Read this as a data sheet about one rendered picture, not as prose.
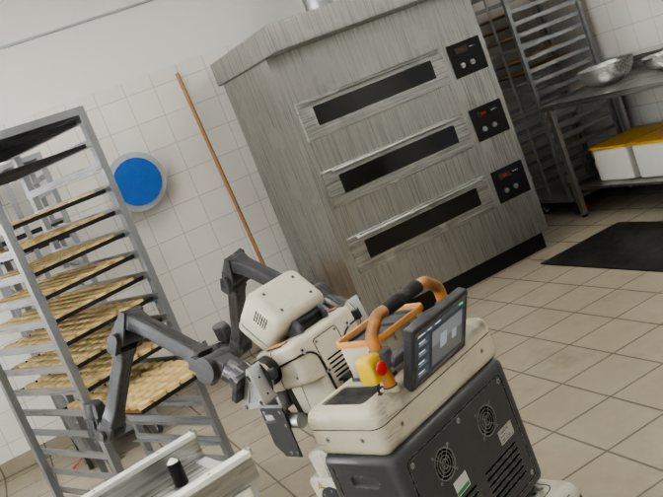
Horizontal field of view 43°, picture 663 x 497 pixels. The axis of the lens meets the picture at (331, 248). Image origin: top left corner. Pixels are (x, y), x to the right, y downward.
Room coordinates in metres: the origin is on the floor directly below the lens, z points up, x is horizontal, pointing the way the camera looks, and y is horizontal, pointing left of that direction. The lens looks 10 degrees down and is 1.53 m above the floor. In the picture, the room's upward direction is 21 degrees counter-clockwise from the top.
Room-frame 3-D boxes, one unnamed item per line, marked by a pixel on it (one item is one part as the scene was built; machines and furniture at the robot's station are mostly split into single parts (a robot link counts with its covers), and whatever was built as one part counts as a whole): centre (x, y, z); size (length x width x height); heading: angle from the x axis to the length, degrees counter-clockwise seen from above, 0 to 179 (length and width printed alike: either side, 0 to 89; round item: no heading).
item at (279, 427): (2.40, 0.24, 0.70); 0.28 x 0.16 x 0.22; 134
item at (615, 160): (5.81, -2.26, 0.36); 0.46 x 0.38 x 0.26; 109
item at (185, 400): (3.40, 0.92, 0.60); 0.64 x 0.03 x 0.03; 44
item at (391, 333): (2.11, -0.05, 0.87); 0.23 x 0.15 x 0.11; 134
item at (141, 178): (5.66, 1.07, 1.10); 0.41 x 0.15 x 1.10; 111
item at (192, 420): (3.40, 0.92, 0.51); 0.64 x 0.03 x 0.03; 44
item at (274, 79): (5.69, -0.62, 1.00); 1.56 x 1.20 x 2.01; 111
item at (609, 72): (5.80, -2.24, 0.95); 0.39 x 0.39 x 0.14
